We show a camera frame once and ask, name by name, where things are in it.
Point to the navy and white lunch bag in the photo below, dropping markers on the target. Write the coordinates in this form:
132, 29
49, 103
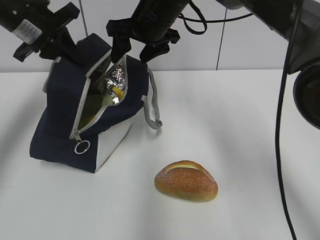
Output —
58, 138

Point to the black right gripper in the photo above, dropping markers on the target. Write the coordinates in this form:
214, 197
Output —
151, 24

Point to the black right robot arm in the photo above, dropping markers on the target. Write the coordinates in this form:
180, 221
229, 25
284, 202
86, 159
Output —
297, 21

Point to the green lid glass food container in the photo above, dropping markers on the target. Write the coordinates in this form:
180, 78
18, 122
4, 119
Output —
94, 103

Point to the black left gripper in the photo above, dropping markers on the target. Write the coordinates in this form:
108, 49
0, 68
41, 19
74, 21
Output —
41, 30

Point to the yellow banana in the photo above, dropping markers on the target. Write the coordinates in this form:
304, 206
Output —
117, 95

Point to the brown bread loaf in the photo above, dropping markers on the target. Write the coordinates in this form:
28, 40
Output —
186, 180

